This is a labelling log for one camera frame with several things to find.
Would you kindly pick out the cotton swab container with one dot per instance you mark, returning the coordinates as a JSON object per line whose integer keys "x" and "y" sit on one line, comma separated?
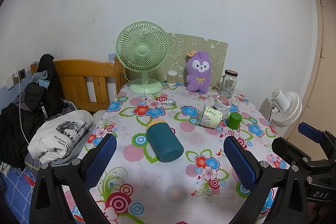
{"x": 172, "y": 78}

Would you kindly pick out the white folded printed shirt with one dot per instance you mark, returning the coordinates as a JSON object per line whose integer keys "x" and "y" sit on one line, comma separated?
{"x": 63, "y": 132}

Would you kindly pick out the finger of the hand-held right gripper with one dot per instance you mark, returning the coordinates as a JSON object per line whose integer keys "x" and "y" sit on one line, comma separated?
{"x": 287, "y": 148}
{"x": 311, "y": 132}

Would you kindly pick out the purple plush toy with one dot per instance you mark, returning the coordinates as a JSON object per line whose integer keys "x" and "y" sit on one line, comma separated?
{"x": 199, "y": 74}

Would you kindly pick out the white pouch bag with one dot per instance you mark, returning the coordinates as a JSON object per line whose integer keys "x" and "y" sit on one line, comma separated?
{"x": 222, "y": 104}

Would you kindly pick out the wooden headboard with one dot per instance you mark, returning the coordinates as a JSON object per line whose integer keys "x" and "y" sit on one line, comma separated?
{"x": 76, "y": 70}

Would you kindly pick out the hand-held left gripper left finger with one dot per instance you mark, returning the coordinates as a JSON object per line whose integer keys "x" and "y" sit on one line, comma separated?
{"x": 101, "y": 158}

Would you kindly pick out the white clip fan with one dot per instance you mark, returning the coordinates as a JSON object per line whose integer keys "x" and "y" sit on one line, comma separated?
{"x": 287, "y": 108}

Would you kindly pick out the white printed cup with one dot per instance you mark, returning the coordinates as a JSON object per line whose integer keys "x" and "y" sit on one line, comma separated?
{"x": 211, "y": 116}

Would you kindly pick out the black garment pile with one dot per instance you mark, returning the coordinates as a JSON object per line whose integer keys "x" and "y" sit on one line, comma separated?
{"x": 11, "y": 134}

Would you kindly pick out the black jacket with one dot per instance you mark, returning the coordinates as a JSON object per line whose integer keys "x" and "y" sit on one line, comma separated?
{"x": 44, "y": 100}

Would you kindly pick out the wall socket with charger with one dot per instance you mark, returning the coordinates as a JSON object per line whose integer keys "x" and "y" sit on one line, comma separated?
{"x": 21, "y": 74}

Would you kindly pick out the blue checked bedsheet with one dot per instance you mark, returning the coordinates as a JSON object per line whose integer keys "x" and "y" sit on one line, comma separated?
{"x": 15, "y": 192}

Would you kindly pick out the green desk fan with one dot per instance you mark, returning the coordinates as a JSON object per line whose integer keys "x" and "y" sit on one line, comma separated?
{"x": 141, "y": 49}

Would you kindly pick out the small green cup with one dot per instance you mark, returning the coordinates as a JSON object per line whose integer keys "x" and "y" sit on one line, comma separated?
{"x": 234, "y": 120}

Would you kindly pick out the teal cup with yellow rim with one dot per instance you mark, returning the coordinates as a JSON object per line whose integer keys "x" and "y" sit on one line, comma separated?
{"x": 164, "y": 142}

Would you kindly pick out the green patterned board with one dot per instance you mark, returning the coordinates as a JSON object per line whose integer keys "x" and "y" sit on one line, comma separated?
{"x": 183, "y": 45}

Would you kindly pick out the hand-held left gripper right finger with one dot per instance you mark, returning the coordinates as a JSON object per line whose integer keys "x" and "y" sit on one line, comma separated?
{"x": 240, "y": 163}

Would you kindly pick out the beige door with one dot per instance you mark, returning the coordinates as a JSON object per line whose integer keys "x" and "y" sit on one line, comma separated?
{"x": 325, "y": 56}

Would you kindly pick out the glass jar with dark lid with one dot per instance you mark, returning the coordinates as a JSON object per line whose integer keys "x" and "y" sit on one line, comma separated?
{"x": 229, "y": 85}

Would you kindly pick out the floral tablecloth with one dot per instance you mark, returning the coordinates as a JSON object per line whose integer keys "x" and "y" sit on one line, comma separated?
{"x": 157, "y": 179}

